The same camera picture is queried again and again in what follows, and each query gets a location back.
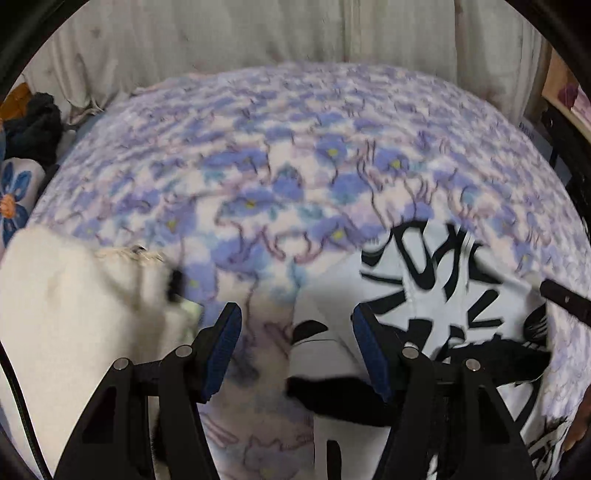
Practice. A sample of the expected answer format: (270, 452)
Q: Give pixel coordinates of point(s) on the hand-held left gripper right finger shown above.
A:
(369, 353)

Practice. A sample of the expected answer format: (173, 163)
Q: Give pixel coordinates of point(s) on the black and white printed garment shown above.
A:
(438, 286)

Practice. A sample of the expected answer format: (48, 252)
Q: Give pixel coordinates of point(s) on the orange brown cloth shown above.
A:
(14, 99)

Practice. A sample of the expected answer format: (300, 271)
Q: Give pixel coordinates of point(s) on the black cloth pile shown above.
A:
(570, 143)

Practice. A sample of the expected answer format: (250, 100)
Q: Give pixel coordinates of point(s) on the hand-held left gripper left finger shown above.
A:
(225, 344)

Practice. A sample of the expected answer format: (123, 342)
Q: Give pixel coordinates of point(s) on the person's right hand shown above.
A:
(581, 429)

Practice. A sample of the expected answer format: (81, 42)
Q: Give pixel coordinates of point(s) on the dark knitted cloth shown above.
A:
(34, 129)

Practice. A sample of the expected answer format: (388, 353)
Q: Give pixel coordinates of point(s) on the cream white garment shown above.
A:
(74, 314)

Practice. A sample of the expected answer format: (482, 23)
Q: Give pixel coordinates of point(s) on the wooden desk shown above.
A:
(561, 87)

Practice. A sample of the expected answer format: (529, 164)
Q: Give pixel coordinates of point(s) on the blue flower print pillow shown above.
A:
(14, 194)

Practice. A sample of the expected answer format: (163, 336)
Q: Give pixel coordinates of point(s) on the purple floral fleece blanket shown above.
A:
(300, 161)

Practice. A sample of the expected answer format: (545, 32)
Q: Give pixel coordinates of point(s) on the white curtain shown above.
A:
(277, 32)

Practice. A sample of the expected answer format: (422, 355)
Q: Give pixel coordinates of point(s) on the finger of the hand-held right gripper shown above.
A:
(570, 302)

